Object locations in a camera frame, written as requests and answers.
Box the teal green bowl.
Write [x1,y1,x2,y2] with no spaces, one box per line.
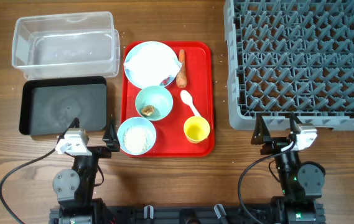
[135,86,174,121]

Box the white rice pile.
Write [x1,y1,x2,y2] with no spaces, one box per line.
[123,127,150,155]

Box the light blue plate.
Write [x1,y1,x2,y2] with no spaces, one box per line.
[123,40,180,90]

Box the brown food scrap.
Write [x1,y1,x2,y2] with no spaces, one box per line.
[141,105,155,117]

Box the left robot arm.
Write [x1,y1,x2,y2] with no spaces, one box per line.
[49,118,120,224]

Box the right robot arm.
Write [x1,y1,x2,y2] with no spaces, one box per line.
[251,113,325,223]

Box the orange carrot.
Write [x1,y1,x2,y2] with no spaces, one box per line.
[176,49,187,88]

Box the black plastic tray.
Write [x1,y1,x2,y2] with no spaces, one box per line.
[19,76,107,136]

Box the clear plastic bin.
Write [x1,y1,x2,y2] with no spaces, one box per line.
[11,11,120,80]

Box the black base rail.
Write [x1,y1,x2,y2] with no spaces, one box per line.
[48,203,325,224]

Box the grey dishwasher rack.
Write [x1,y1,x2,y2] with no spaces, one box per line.
[223,0,354,131]

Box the white paper napkin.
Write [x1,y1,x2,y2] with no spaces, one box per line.
[123,43,183,88]

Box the yellow plastic cup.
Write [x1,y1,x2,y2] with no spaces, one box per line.
[184,116,211,144]

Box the red serving tray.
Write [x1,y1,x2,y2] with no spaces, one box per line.
[119,40,215,158]

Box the white plastic spoon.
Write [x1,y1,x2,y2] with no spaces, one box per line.
[180,90,201,117]

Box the light blue bowl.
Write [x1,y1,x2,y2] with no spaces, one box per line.
[117,117,157,156]

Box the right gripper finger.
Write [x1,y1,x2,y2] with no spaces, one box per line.
[251,115,272,145]
[289,113,302,134]

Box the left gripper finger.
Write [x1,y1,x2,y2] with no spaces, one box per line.
[67,118,80,131]
[102,118,120,152]

